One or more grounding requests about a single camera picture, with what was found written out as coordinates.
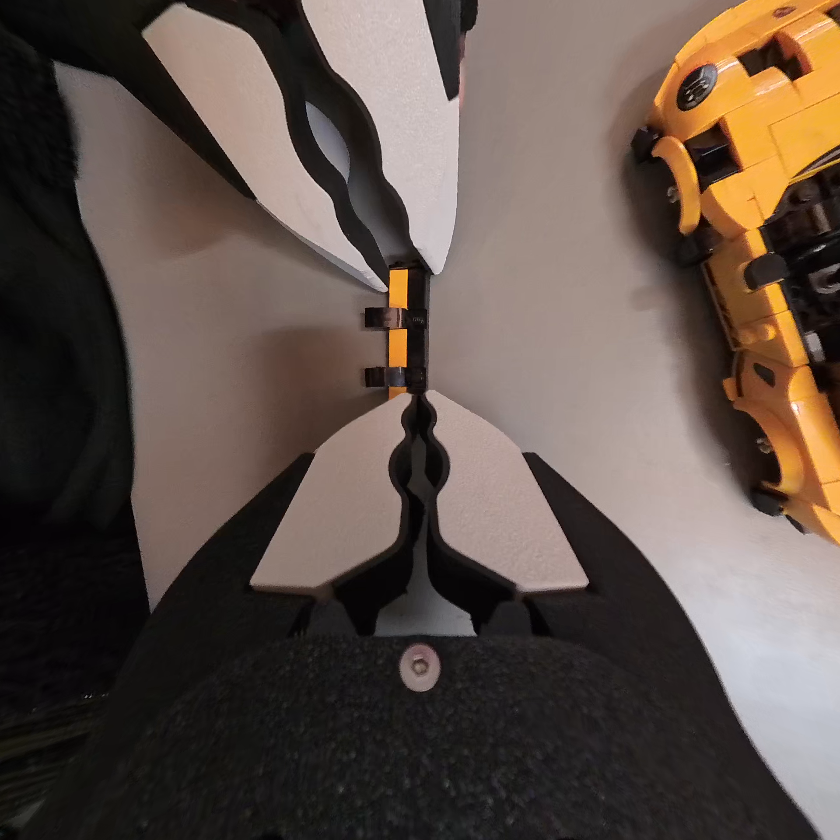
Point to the black and yellow lego strip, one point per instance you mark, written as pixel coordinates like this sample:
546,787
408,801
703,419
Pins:
398,289

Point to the person's dark clothing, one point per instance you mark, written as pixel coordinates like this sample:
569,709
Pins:
52,394

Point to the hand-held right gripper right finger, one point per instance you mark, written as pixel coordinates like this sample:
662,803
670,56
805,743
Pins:
505,512

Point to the yellow lego car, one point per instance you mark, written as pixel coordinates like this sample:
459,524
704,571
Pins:
741,164

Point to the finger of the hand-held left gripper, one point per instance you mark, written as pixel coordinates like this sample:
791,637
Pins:
407,98
223,85

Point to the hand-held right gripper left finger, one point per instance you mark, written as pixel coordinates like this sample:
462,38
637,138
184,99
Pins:
334,512

